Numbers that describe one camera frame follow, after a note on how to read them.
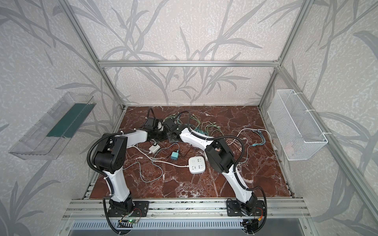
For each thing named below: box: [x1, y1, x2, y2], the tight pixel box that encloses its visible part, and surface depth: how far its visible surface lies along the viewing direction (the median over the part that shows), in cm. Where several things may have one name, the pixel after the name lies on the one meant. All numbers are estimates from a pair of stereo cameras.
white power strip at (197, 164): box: [188, 155, 206, 175], surface depth 88 cm
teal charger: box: [170, 151, 180, 161], surface depth 93 cm
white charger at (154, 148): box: [148, 144, 161, 154], surface depth 96 cm
